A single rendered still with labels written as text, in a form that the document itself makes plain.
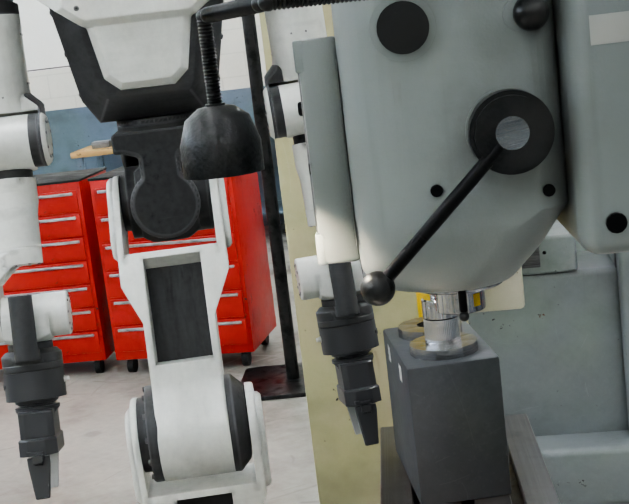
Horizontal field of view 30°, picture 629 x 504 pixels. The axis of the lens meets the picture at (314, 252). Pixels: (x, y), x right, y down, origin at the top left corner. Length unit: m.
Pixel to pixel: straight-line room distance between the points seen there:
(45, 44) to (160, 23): 8.81
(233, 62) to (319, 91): 9.10
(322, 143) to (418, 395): 0.51
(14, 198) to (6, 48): 0.22
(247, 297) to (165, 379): 4.05
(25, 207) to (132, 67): 0.26
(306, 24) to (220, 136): 0.77
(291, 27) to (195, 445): 0.62
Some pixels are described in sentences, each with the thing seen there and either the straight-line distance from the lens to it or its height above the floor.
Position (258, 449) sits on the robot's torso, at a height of 0.98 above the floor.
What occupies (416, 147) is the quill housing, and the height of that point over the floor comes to 1.45.
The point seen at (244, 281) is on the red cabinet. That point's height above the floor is 0.44.
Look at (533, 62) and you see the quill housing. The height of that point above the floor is 1.51.
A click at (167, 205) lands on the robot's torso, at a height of 1.34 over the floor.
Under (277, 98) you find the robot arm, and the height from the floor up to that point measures 1.47.
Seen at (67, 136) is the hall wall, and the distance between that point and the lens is 10.49.
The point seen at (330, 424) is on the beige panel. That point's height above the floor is 0.60.
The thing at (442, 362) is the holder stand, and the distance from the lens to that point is 1.51.
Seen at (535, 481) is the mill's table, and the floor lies 0.94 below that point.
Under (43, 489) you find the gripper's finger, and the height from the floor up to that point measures 0.97.
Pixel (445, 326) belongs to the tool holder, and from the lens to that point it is 1.53.
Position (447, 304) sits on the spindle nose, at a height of 1.29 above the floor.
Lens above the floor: 1.55
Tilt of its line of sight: 10 degrees down
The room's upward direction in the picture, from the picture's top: 7 degrees counter-clockwise
